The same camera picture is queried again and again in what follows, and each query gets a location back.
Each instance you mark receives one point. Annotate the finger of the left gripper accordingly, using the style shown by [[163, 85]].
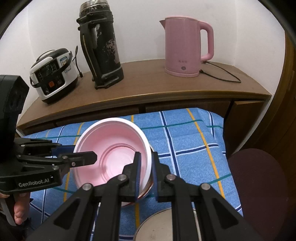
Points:
[[62, 161], [28, 145]]

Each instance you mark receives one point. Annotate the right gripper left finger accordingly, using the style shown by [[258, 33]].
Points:
[[93, 212]]

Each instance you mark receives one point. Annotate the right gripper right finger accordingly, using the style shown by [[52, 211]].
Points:
[[198, 212]]

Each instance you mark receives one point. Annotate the pink plastic bowl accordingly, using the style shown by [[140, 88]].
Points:
[[115, 141]]

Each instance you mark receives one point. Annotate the stainless steel bowl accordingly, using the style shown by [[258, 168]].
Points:
[[156, 227]]

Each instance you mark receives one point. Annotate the person's left hand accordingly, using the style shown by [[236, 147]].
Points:
[[15, 207]]

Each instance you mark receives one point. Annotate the dark red chair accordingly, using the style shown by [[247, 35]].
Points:
[[262, 190]]

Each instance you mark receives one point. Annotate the white rice cooker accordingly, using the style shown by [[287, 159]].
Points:
[[53, 75]]

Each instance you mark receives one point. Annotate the right wooden door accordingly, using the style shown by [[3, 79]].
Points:
[[278, 124]]

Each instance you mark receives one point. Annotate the brown wooden cabinet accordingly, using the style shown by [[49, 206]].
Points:
[[146, 87]]

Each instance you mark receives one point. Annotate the black thermos flask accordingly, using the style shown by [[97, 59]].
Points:
[[98, 43]]

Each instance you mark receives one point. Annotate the pink electric kettle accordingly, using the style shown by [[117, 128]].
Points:
[[183, 45]]

